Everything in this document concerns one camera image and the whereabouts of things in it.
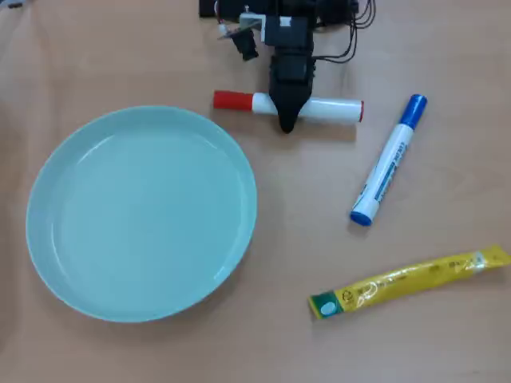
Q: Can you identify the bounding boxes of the dark arm wire bundle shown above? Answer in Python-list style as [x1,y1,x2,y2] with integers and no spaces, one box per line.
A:
[313,0,379,65]

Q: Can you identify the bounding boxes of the wrist camera circuit board module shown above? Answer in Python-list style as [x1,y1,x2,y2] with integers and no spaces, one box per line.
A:
[216,10,268,62]

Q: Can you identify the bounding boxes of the yellow sachet with green end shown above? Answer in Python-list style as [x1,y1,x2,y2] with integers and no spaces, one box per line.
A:
[307,244,511,321]

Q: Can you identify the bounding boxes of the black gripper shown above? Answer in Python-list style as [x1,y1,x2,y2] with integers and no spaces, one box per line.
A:
[263,14,317,135]

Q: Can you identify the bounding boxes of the red and white marker pen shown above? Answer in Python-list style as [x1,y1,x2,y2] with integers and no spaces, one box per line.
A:
[212,89,366,125]

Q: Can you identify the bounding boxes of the light teal round plate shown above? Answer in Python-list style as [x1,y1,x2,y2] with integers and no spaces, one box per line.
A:
[25,105,259,324]

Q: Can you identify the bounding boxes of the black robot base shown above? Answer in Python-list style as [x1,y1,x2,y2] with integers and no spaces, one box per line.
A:
[198,0,280,19]

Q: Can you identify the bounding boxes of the blue and white marker pen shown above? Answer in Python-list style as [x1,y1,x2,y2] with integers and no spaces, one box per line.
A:
[349,93,429,228]

